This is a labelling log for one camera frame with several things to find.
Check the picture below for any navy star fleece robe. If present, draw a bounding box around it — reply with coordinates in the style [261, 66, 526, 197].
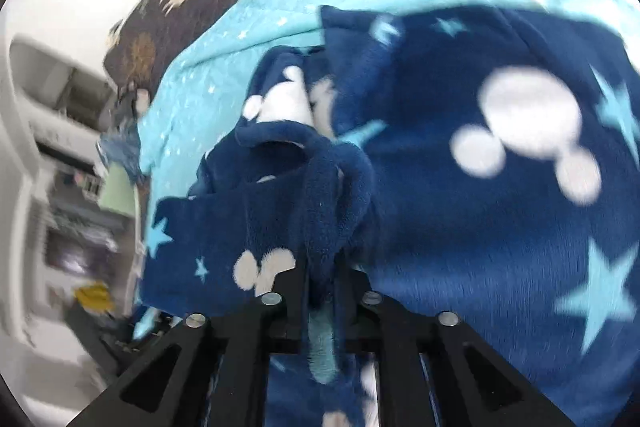
[141, 5, 639, 426]

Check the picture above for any blue denim clothes pile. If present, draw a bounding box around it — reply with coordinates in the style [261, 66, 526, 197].
[96, 81, 151, 185]

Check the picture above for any yellow object on floor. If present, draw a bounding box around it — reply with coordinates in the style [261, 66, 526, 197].
[74, 282, 114, 313]

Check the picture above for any green cushion left side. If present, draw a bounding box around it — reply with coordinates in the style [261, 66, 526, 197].
[98, 164, 137, 218]

